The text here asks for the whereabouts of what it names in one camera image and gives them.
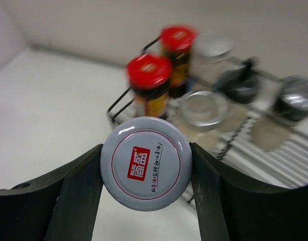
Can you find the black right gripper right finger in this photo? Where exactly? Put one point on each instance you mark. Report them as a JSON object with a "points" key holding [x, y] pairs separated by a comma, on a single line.
{"points": [[233, 206]]}

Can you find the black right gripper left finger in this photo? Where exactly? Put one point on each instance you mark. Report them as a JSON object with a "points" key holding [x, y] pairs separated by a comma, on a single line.
{"points": [[59, 205]]}

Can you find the labelled lid brown jar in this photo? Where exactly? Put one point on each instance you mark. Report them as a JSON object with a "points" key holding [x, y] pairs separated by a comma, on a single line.
{"points": [[146, 163]]}

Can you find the clear glass jar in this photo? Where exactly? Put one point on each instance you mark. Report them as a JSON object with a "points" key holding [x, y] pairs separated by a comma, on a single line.
{"points": [[199, 115]]}

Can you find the black knob lid grinder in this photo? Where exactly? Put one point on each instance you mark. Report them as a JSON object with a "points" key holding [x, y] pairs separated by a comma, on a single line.
{"points": [[240, 85]]}

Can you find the silver lid white bottle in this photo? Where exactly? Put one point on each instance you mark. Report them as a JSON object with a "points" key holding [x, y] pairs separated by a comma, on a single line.
{"points": [[208, 56]]}

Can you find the red lid sauce jar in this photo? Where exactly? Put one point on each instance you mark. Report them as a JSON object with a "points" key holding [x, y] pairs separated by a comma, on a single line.
{"points": [[176, 44], [149, 78]]}

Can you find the black wire rack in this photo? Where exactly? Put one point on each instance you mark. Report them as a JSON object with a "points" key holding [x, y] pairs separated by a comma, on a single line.
{"points": [[247, 118]]}

